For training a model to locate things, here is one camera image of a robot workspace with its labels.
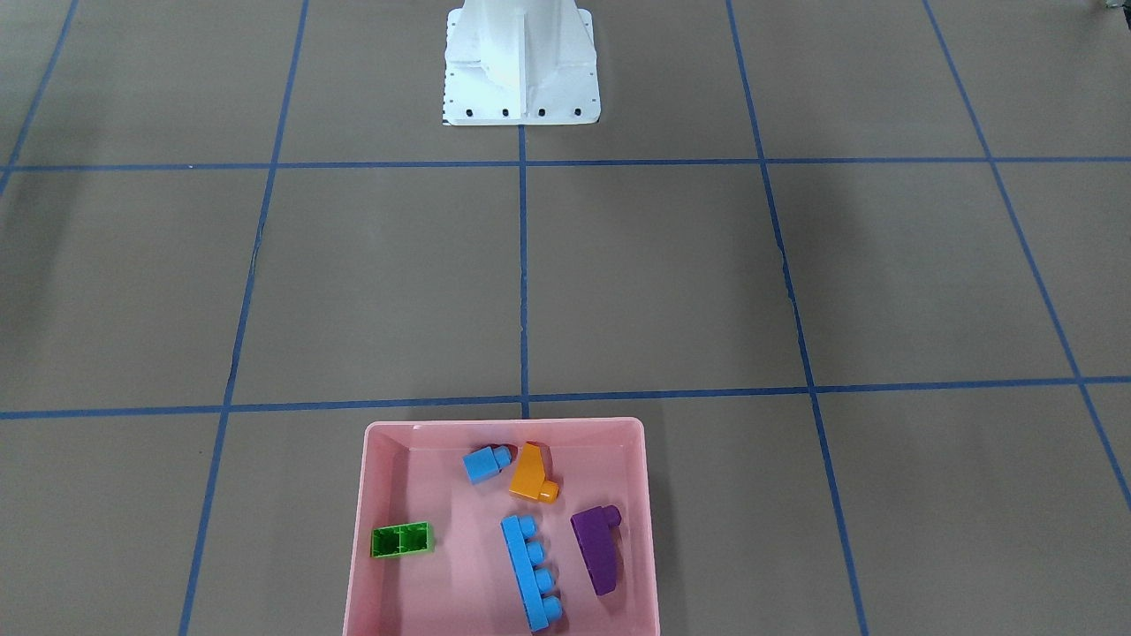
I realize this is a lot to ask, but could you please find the pink plastic box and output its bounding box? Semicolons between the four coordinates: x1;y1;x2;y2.
342;416;661;635

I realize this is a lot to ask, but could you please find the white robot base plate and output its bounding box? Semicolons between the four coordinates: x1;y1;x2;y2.
442;1;602;126

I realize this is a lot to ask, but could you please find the long blue toy block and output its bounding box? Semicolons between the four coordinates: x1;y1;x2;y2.
500;515;563;631

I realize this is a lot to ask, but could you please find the green toy block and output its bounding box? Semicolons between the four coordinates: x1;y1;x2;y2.
370;522;435;559

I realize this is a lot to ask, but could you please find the small blue toy block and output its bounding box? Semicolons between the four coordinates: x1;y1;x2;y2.
463;444;513;485

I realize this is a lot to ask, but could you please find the purple toy block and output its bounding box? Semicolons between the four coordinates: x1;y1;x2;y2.
570;504;622;598

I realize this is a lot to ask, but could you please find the orange toy block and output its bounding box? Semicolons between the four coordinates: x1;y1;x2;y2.
508;442;560;504

